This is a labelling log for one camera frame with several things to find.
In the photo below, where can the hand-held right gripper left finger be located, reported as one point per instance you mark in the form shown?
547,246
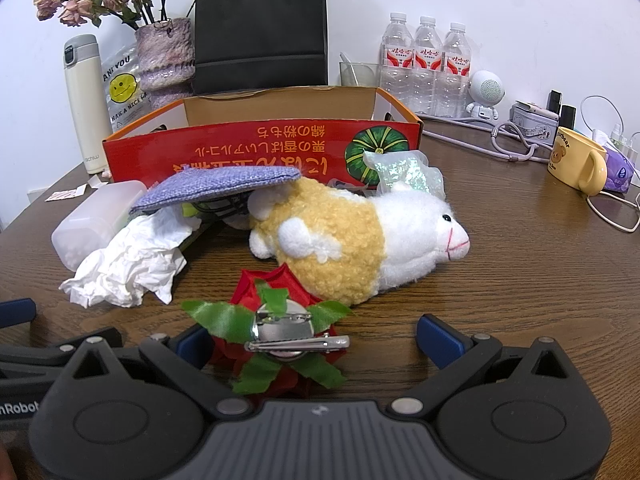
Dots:
195,345

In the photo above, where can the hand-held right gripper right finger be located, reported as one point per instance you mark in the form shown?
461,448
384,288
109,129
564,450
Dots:
440,340

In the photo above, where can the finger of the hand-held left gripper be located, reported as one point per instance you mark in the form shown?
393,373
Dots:
35,360
17,312

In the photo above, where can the red rose brooch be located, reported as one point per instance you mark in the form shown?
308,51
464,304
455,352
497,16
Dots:
265,285

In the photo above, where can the white tissue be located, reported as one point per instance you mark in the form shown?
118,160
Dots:
135,260

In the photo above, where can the translucent plastic box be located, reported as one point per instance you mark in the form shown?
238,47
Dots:
90,220

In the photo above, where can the yellow white plush toy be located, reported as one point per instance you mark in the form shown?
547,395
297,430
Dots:
340,240

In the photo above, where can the purple knitted pouch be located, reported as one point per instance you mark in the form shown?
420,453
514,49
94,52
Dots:
220,185

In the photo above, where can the iridescent wrapper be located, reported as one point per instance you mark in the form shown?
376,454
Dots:
405,170

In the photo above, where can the orange cardboard box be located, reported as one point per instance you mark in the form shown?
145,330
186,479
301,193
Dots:
225,145

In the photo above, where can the brown wooden desktop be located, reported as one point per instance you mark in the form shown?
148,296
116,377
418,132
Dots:
500,285

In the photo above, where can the red white paper strip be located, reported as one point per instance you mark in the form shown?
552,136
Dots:
65,193

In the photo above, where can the white torn paper scrap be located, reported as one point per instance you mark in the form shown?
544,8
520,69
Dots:
98,181

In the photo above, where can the cream thermos bottle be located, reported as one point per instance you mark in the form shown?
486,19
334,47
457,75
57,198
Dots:
85,110

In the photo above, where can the yellow bear mug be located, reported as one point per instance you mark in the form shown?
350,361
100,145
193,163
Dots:
570,160

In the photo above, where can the clear smiley plastic bag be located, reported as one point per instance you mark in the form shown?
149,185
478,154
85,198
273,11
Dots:
122,90

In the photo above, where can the purple tissue pack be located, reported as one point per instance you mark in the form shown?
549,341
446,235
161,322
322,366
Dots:
620,167

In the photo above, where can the white round robot speaker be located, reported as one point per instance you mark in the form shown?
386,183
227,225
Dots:
486,90

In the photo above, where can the small black tube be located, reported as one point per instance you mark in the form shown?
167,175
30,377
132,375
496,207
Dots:
567,116
554,101

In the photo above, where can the white charger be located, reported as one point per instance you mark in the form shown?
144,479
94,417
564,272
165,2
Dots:
602,136

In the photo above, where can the clear water bottle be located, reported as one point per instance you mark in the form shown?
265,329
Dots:
397,65
456,72
427,67

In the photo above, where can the clear glass cup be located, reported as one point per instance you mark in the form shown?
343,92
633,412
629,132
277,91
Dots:
367,75

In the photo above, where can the purple mottled vase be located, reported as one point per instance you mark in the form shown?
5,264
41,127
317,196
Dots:
165,60

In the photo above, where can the black chair back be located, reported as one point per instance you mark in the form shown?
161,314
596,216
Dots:
260,25

